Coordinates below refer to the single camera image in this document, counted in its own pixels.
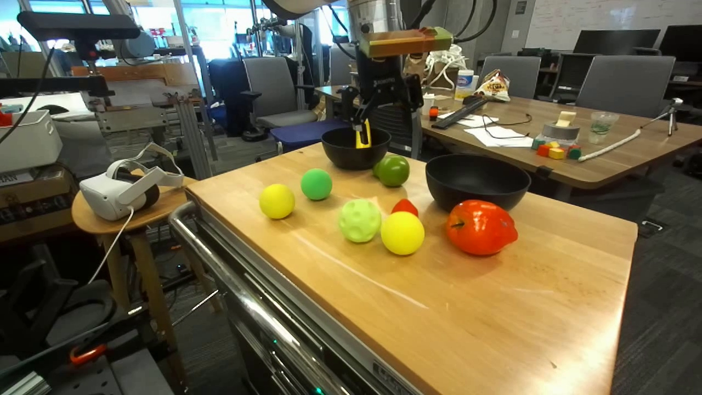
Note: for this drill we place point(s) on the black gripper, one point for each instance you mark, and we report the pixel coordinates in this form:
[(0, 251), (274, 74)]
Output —
[(382, 82)]

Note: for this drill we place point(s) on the yellow banana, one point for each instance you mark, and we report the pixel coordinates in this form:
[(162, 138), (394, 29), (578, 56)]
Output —
[(362, 136)]

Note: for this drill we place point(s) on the green lime fruit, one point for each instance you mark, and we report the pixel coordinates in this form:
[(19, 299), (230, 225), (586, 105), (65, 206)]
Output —
[(392, 171)]

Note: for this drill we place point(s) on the green smooth ball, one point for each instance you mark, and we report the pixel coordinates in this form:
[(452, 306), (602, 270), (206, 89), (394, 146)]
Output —
[(316, 184)]

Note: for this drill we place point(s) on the small red strawberry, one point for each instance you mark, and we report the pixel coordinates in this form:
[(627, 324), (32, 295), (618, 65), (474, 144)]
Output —
[(405, 204)]

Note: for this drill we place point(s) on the light green dimpled ball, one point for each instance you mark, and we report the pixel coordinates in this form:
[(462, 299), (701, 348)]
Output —
[(358, 221)]

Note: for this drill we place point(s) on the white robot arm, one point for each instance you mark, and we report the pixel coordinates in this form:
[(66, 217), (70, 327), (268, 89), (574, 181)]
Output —
[(382, 15)]

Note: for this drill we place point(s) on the yellow ball near apple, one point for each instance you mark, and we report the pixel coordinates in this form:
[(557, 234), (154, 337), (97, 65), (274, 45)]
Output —
[(401, 234)]

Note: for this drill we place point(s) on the red orange apple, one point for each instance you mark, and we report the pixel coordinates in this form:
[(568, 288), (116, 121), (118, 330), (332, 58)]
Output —
[(482, 228)]

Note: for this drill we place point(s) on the black bowl left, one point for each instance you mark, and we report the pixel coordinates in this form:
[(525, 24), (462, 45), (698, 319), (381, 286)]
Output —
[(341, 150)]

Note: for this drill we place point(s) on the black bowl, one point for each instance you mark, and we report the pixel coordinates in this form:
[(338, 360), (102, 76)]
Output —
[(457, 176), (341, 150)]

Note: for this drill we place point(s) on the black bowl right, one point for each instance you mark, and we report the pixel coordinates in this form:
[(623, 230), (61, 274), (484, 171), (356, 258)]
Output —
[(457, 176)]

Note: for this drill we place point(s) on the yellow ball far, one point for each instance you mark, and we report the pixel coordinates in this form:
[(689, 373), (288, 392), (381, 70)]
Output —
[(276, 201)]

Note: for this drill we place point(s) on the colourful toy blocks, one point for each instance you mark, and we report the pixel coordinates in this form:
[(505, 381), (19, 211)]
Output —
[(556, 150)]

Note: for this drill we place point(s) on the wooden office desk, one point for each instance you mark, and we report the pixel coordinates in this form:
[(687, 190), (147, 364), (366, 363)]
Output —
[(613, 146)]

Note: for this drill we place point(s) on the grey office chair right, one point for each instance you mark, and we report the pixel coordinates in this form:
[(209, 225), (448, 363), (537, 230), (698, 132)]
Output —
[(626, 85)]

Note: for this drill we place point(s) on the white VR headset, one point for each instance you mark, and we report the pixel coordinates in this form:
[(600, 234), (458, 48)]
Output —
[(132, 183)]

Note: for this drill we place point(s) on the round wooden stool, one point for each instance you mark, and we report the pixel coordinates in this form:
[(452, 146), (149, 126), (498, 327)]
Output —
[(129, 228)]

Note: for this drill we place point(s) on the wrist camera mount orange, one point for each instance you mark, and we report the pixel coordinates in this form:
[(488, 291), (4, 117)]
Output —
[(405, 43)]

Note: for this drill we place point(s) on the metal cart handle rail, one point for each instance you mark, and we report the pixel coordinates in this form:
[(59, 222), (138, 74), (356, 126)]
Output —
[(283, 360)]

